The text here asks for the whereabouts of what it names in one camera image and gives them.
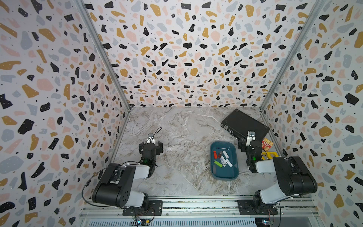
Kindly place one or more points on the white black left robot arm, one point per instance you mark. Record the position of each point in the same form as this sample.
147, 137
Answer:
115, 186

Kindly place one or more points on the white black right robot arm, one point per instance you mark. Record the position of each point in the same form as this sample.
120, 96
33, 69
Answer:
293, 177

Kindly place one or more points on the black hard case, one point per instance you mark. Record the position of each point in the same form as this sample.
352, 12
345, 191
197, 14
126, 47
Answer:
237, 123

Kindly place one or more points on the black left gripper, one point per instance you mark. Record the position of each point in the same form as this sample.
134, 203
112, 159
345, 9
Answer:
157, 149

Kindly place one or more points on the yellow triangle ruler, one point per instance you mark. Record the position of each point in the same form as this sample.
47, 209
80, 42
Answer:
269, 155

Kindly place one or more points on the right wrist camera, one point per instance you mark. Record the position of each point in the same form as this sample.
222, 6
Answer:
250, 137

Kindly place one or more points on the aluminium mounting rail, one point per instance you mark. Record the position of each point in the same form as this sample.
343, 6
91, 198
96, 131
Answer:
224, 211

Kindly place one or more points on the white usb flash drive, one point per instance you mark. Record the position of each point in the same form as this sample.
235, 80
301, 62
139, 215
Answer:
223, 161
229, 163
225, 154

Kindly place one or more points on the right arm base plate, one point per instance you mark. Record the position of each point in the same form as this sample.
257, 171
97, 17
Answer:
249, 207

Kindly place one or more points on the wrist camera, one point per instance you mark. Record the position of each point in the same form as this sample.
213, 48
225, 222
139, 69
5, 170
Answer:
250, 137
150, 138

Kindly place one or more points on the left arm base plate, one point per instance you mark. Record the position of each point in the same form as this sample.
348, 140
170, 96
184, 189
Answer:
150, 208

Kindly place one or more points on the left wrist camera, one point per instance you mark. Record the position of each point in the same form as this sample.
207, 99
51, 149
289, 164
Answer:
150, 138

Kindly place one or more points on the red yellow small box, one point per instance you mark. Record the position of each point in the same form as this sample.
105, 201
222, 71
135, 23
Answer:
267, 144

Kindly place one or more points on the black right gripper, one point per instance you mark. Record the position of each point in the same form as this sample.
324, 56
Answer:
244, 145

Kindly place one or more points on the teal plastic storage box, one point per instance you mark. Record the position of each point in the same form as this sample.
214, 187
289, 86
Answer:
225, 173

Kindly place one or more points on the green usb flash drive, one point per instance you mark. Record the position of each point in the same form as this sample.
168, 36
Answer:
218, 163

